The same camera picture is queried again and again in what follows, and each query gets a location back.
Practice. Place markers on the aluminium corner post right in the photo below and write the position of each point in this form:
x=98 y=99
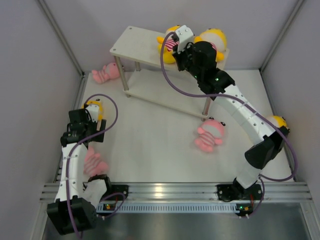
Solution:
x=282 y=33

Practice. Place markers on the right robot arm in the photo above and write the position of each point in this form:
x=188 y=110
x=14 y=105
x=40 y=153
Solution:
x=268 y=137

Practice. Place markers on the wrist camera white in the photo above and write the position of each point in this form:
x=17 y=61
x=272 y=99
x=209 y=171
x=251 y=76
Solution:
x=182 y=36
x=93 y=111

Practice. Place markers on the pink plush toy back left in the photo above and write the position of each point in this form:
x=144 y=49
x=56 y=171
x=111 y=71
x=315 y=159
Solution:
x=108 y=72

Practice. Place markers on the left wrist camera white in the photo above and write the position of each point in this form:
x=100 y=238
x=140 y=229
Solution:
x=93 y=111

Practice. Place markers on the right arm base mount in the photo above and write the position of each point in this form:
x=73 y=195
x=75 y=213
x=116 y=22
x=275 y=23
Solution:
x=230 y=192

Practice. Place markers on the pink plush toy centre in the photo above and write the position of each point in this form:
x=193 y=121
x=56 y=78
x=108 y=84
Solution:
x=210 y=133

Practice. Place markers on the aluminium corner post left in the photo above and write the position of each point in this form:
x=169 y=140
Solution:
x=43 y=6

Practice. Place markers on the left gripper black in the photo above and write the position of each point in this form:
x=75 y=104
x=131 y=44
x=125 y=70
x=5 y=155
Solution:
x=94 y=125

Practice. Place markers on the pink plush toy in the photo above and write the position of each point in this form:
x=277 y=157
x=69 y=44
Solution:
x=93 y=164
x=210 y=133
x=108 y=72

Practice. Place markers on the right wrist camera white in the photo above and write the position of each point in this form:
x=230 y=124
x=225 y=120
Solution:
x=182 y=36

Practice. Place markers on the white two-tier shelf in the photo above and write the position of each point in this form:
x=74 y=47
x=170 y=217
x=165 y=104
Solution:
x=147 y=81

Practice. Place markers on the aluminium corner post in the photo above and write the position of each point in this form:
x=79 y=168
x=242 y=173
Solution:
x=43 y=6
x=282 y=33

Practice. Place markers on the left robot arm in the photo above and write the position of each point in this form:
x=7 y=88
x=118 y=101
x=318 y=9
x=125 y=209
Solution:
x=83 y=182

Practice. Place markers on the yellow plush toy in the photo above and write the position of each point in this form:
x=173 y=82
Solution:
x=217 y=39
x=278 y=121
x=168 y=45
x=99 y=103

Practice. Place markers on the pink plush toy front left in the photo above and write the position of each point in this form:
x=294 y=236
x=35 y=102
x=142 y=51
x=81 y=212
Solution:
x=93 y=164

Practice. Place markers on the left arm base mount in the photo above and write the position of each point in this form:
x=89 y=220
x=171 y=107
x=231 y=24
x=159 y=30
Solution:
x=116 y=192

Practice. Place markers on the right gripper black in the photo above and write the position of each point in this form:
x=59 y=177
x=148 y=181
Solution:
x=178 y=56

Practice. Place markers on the aluminium front rail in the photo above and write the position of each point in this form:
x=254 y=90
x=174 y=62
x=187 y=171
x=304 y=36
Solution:
x=199 y=198

